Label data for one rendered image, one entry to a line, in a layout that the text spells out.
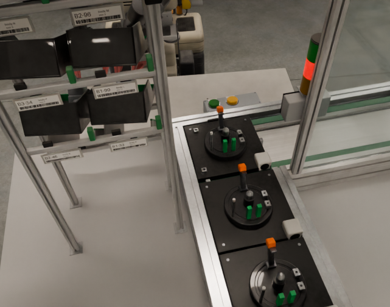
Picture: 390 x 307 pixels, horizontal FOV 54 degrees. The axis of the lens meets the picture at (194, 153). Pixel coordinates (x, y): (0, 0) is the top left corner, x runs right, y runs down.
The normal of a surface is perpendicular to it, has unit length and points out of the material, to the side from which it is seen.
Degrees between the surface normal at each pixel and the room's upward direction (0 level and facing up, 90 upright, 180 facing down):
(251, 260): 0
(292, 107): 90
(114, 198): 0
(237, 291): 0
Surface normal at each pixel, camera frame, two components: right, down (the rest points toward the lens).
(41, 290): -0.04, -0.66
